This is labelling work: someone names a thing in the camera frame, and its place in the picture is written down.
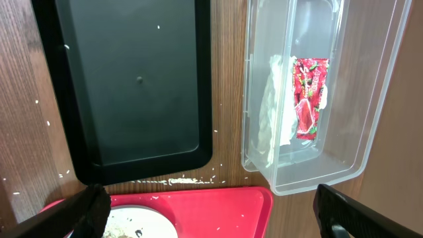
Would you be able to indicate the clear plastic bin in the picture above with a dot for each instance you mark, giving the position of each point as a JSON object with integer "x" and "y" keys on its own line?
{"x": 361, "y": 39}

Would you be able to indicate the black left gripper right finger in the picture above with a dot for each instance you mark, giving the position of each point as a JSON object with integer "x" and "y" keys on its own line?
{"x": 338, "y": 215}

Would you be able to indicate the white napkin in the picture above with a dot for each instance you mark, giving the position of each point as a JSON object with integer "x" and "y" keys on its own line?
{"x": 277, "y": 117}

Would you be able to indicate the light blue plate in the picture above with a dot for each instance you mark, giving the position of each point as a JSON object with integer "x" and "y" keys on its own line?
{"x": 153, "y": 223}

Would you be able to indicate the red serving tray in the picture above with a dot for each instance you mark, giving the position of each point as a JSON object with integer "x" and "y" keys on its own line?
{"x": 219, "y": 212}

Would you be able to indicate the food scraps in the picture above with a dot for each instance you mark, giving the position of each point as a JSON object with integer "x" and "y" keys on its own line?
{"x": 117, "y": 227}

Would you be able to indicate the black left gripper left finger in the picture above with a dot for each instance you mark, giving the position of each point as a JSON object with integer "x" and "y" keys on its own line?
{"x": 82, "y": 215}

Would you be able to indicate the red snack wrapper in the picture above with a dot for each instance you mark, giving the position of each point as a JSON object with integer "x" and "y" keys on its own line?
{"x": 309, "y": 93}

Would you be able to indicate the black tray bin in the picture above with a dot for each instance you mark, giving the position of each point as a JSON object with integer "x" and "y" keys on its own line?
{"x": 133, "y": 83}

